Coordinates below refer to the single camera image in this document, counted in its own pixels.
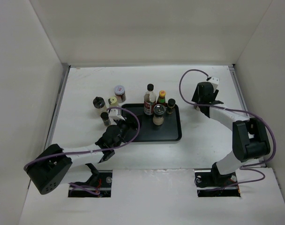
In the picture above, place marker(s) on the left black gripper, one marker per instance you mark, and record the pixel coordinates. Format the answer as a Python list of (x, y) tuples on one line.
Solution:
[(132, 126)]

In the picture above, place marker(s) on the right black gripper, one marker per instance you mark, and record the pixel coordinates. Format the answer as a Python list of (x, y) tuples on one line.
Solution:
[(195, 98)]

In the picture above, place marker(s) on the small black-cap spice bottle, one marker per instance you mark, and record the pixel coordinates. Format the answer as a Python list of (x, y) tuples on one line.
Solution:
[(170, 105)]

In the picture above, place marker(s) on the red-label lid brown jar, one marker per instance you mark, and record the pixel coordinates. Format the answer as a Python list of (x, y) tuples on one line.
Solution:
[(120, 93)]

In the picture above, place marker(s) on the silver-lid white powder jar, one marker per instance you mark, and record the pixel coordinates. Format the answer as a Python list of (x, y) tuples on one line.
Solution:
[(159, 111)]

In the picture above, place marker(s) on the yellow-cap red sauce bottle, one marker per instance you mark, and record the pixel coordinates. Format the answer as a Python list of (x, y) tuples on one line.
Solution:
[(161, 98)]

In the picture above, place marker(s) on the tall black-cap sauce bottle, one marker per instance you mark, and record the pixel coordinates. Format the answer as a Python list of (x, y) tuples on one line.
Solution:
[(149, 100)]

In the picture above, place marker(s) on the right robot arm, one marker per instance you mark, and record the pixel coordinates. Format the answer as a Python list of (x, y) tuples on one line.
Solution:
[(249, 135)]

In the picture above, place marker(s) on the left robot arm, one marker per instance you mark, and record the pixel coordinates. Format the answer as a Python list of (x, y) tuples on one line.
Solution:
[(49, 169)]

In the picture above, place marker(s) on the small dark pepper bottle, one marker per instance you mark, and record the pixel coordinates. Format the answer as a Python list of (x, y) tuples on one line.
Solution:
[(105, 118)]

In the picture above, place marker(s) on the yellow-cap white powder jar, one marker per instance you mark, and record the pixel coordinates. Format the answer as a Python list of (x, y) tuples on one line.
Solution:
[(113, 102)]

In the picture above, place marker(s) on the black-cap shaker jar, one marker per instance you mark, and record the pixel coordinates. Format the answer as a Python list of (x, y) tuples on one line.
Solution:
[(99, 104)]

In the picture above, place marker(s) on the black plastic tray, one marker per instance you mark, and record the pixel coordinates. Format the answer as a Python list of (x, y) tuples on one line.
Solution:
[(169, 131)]

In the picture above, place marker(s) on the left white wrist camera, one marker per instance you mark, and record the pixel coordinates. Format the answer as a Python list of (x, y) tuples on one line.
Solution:
[(115, 114)]

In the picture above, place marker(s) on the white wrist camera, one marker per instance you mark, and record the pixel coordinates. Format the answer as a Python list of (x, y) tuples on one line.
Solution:
[(214, 81), (115, 114)]

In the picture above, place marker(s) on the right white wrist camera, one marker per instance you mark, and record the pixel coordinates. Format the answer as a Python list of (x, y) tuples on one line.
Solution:
[(214, 81)]

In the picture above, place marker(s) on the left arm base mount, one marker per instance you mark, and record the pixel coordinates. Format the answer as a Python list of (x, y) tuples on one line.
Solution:
[(98, 185)]

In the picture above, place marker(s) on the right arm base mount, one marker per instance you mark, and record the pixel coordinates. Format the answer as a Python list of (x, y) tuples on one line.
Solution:
[(207, 187)]

